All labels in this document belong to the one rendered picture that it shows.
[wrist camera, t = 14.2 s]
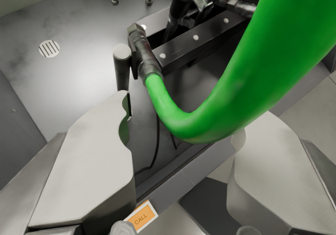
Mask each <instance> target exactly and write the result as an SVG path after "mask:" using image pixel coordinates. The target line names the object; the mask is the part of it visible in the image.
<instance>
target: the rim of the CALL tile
mask: <svg viewBox="0 0 336 235"><path fill-rule="evenodd" d="M147 204H148V205H149V207H150V208H151V210H152V211H153V213H154V214H155V216H154V217H153V218H152V219H151V220H149V221H148V222H147V223H146V224H144V225H143V226H142V227H141V228H140V229H138V230H137V231H136V232H137V233H139V232H140V231H141V230H142V229H143V228H145V227H146V226H147V225H148V224H150V223H151V222H152V221H153V220H154V219H156V218H157V217H158V214H157V213H156V211H155V210H154V208H153V206H152V205H151V203H150V202H149V201H146V202H145V203H144V204H142V205H141V206H140V207H139V208H137V209H136V210H135V211H134V212H132V213H131V214H130V215H129V216H128V217H126V218H125V219H124V220H123V221H127V220H128V219H130V218H131V217H132V216H133V215H135V214H136V213H137V212H139V211H140V210H141V209H142V208H144V207H145V206H146V205H147Z"/></svg>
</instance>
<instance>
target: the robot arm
mask: <svg viewBox="0 0 336 235"><path fill-rule="evenodd" d="M129 117H132V109H131V100H130V91H126V90H120V91H118V92H117V93H115V94H113V95H112V96H110V97H109V98H107V99H106V100H104V101H103V102H101V103H100V104H98V105H96V106H95V107H93V108H92V109H90V110H89V111H88V112H86V113H85V114H84V115H83V116H82V117H80V118H79V119H78V120H77V121H76V122H75V123H74V124H73V125H72V126H71V127H70V128H69V129H68V130H67V131H66V132H59V133H57V134H56V135H55V136H54V137H53V138H52V139H51V140H50V141H49V142H48V143H47V144H46V145H45V146H44V147H43V148H42V149H41V150H40V151H39V152H38V153H37V154H36V155H35V156H34V157H33V158H32V159H31V160H30V161H29V162H28V163H27V164H26V165H25V166H24V167H23V168H22V169H21V170H20V171H19V172H18V173H17V174H16V176H15V177H14V178H13V179H12V180H11V181H10V182H9V183H8V184H7V185H6V186H5V187H4V188H3V189H2V190H1V191H0V235H108V234H109V233H110V235H138V233H137V231H136V229H135V227H134V225H133V224H132V223H131V222H130V221H123V220H124V219H125V218H127V217H128V216H129V215H130V214H131V213H132V212H133V211H134V210H135V208H136V205H137V200H136V188H135V178H134V169H133V161H132V153H131V151H130V150H129V149H128V148H126V145H127V143H128V142H129V140H130V137H129V129H128V119H129ZM230 142H231V145H232V146H233V147H234V149H235V151H236V154H235V156H234V160H233V164H232V168H231V172H230V176H229V180H228V184H227V199H226V208H227V211H228V213H229V214H230V215H231V216H232V217H233V218H234V219H235V220H236V221H237V222H238V223H239V224H240V225H241V227H240V228H239V229H238V231H237V233H236V235H336V165H335V164H334V163H333V162H332V161H331V160H330V159H329V158H328V157H327V156H326V155H325V154H323V153H322V152H321V151H320V150H319V149H318V148H317V147H316V146H315V145H314V144H313V143H312V142H311V141H310V140H305V139H300V138H299V137H298V136H297V135H296V133H295V132H294V131H293V130H292V129H291V128H289V127H288V126H287V125H286V124H285V123H284V122H283V121H282V120H280V119H279V118H278V117H276V116H275V115H274V114H272V113H271V112H269V111H267V112H265V113H264V114H263V115H261V116H260V117H259V118H257V119H256V120H254V121H253V122H252V123H250V124H249V125H248V126H246V127H245V128H244V129H242V130H241V131H239V132H238V133H236V134H234V135H232V137H231V141H230Z"/></svg>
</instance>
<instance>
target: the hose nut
mask: <svg viewBox="0 0 336 235"><path fill-rule="evenodd" d="M126 31H127V37H128V36H130V35H131V34H132V33H133V32H135V31H141V32H143V33H144V35H145V37H146V32H145V29H144V27H142V26H140V25H138V24H137V23H133V24H132V25H130V26H129V27H127V28H126Z"/></svg>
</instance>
